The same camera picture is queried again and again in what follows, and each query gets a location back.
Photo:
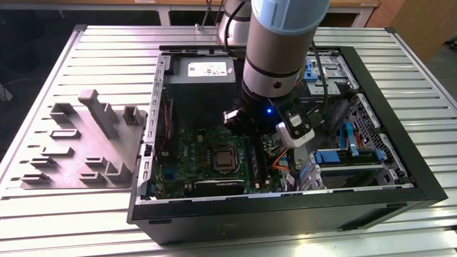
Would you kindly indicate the black open PC case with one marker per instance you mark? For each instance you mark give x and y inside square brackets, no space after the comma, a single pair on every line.
[250,214]

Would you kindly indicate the black CPU socket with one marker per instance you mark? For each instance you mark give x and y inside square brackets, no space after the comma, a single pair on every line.
[236,158]

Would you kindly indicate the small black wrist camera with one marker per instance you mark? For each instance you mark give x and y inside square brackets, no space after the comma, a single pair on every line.
[234,117]

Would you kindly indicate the silver CPU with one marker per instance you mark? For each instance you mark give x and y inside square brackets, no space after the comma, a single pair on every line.
[223,158]

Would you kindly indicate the blue drive bay latch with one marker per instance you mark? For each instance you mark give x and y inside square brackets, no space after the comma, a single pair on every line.
[311,76]

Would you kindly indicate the metal disk bay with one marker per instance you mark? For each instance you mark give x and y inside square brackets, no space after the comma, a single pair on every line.
[352,168]

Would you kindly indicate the hard disk in blue carrier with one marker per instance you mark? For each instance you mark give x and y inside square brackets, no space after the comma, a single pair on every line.
[328,156]

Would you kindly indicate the green motherboard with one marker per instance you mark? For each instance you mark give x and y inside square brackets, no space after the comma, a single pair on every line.
[195,150]

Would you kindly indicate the metal drive cage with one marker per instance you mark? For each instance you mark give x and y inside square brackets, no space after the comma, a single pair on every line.
[339,72]

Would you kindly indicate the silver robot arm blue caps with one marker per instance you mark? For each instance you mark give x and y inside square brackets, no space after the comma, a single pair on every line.
[279,53]

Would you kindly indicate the white object on floor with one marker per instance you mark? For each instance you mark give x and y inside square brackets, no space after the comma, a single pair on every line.
[4,92]

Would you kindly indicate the black graphics card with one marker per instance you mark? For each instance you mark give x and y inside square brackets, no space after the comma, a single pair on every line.
[218,187]

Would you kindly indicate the white framed wooden desk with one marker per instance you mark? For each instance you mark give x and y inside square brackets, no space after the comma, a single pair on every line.
[363,14]

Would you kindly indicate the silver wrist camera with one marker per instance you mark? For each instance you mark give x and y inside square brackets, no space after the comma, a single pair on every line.
[296,134]

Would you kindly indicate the grey power supply unit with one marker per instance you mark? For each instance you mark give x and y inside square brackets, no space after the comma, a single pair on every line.
[200,101]

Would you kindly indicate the brown wooden cabinet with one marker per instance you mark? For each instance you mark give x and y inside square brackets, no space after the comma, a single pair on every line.
[421,21]

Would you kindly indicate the grey parts rack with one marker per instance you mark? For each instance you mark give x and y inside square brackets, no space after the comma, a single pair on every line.
[90,139]

